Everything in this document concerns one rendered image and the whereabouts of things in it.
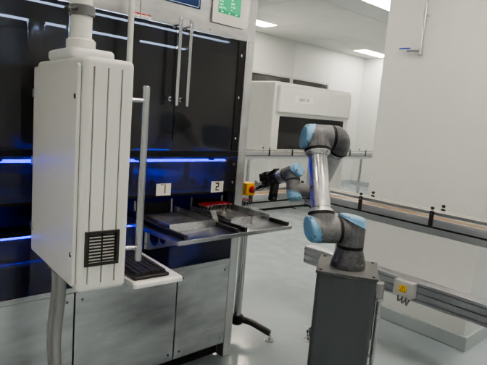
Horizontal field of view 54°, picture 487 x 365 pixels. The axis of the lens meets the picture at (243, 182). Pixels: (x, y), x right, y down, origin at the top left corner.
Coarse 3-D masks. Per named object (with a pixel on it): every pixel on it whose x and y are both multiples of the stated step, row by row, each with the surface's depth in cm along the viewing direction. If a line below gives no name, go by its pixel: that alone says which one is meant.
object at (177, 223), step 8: (176, 208) 248; (144, 216) 222; (152, 216) 236; (160, 216) 237; (168, 216) 238; (176, 216) 240; (184, 216) 241; (192, 216) 238; (200, 216) 233; (160, 224) 212; (168, 224) 208; (176, 224) 209; (184, 224) 212; (192, 224) 215; (200, 224) 219; (208, 224) 222
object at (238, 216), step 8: (192, 208) 252; (232, 208) 267; (240, 208) 262; (224, 216) 249; (232, 216) 250; (240, 216) 252; (248, 216) 254; (256, 216) 239; (264, 216) 243; (240, 224) 233
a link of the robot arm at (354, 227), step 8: (344, 216) 203; (352, 216) 205; (344, 224) 202; (352, 224) 201; (360, 224) 202; (344, 232) 201; (352, 232) 201; (360, 232) 202; (344, 240) 203; (352, 240) 202; (360, 240) 203
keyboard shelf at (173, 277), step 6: (150, 258) 194; (162, 264) 187; (168, 270) 181; (126, 276) 171; (162, 276) 174; (168, 276) 175; (174, 276) 175; (180, 276) 176; (126, 282) 169; (132, 282) 166; (138, 282) 166; (144, 282) 167; (150, 282) 168; (156, 282) 170; (162, 282) 171; (168, 282) 173; (138, 288) 166
